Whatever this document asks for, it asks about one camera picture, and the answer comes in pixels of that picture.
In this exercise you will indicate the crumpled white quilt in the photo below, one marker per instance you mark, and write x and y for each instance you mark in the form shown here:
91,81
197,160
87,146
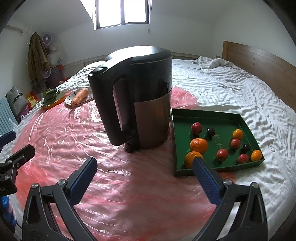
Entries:
212,62

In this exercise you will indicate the white printed sack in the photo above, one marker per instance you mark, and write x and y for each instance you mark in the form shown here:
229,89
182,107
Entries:
17,99

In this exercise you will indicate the orange plate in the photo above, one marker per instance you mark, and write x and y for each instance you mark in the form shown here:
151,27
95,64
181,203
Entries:
61,98

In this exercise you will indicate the wooden headboard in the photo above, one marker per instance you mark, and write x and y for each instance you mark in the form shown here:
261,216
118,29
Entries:
259,60

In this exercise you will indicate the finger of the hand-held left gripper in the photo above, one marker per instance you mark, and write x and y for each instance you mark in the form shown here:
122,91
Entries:
23,153
7,138

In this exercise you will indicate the orange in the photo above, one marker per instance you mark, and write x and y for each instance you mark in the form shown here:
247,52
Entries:
189,160
198,145
256,155
238,134

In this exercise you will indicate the beige wall pipe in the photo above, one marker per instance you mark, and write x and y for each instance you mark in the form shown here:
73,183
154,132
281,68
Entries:
15,29

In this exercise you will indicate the pink plastic sheet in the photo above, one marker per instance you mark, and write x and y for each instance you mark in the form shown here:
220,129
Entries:
127,185

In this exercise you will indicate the plastic bags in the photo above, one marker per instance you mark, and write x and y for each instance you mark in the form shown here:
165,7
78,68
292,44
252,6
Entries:
55,54

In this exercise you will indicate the person's left hand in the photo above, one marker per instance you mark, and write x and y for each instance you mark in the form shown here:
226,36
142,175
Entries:
7,213

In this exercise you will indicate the small white fan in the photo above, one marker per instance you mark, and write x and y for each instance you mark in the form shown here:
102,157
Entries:
47,73
47,38

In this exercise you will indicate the small red apple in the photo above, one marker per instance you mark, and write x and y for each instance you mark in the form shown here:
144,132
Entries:
196,128
235,143
243,158
222,154

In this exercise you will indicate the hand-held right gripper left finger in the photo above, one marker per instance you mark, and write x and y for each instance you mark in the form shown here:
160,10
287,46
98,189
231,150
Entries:
84,178

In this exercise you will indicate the green tray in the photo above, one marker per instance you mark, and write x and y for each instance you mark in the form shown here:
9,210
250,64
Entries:
185,129

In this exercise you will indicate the black electric kettle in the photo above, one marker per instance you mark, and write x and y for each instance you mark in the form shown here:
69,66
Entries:
148,92

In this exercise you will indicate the dark purple cabinet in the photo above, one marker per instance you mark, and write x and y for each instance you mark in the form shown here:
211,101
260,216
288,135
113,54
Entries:
55,77

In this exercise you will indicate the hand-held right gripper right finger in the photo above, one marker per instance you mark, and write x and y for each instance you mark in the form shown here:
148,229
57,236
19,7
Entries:
207,183

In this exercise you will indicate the green leafy vegetable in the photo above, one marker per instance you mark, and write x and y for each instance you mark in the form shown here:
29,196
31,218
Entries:
50,96

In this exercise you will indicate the patterned white plate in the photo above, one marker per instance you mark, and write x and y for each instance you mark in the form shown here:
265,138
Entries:
89,98

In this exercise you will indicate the carrot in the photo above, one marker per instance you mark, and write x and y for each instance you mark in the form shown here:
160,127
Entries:
79,96

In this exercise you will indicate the dark purple plum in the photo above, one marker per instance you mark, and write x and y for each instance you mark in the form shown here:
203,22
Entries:
246,146
210,132

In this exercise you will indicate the window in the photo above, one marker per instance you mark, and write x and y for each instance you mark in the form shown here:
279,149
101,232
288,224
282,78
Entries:
122,11

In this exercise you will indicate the yellow and red packages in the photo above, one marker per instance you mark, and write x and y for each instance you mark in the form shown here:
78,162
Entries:
31,99

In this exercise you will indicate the brown coat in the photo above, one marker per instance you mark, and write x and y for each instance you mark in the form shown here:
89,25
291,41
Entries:
37,58

